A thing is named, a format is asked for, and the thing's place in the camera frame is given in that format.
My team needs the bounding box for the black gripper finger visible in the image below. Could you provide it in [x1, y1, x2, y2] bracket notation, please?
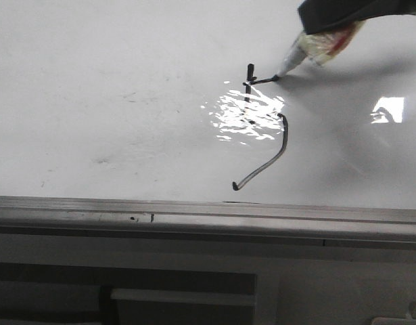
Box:
[298, 0, 416, 35]

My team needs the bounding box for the white whiteboard marker with tape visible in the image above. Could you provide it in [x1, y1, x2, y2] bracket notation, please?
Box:
[273, 21, 365, 81]

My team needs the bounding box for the white whiteboard with aluminium frame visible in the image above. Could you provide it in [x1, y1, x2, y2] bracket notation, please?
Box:
[0, 1, 416, 244]

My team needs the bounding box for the grey metal table frame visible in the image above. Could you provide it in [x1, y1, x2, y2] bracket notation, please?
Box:
[0, 263, 258, 324]

